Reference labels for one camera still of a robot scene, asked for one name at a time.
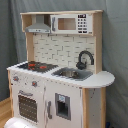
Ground white toy microwave door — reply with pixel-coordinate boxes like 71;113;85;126
51;14;93;34

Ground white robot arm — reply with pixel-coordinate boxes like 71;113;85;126
4;117;36;128

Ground wooden toy kitchen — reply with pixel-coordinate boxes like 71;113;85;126
8;10;115;128

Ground grey toy sink basin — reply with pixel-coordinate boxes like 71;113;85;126
53;67;92;81

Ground black toy faucet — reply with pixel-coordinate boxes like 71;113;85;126
76;50;94;70

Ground black stovetop red burners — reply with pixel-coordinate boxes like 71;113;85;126
20;61;56;73

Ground right red stove knob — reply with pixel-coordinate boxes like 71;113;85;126
32;81;37;87

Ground red stove knob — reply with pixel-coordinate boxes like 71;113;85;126
32;81;37;87
12;75;20;83

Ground white cabinet door ice dispenser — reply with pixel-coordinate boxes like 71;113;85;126
44;87;83;128

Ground grey range hood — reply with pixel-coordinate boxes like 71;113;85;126
25;14;51;33

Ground left red stove knob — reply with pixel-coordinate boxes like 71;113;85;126
12;75;20;83

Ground white oven door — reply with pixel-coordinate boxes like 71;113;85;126
12;86;44;127

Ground grey backdrop curtain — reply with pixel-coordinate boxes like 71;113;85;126
0;0;128;128

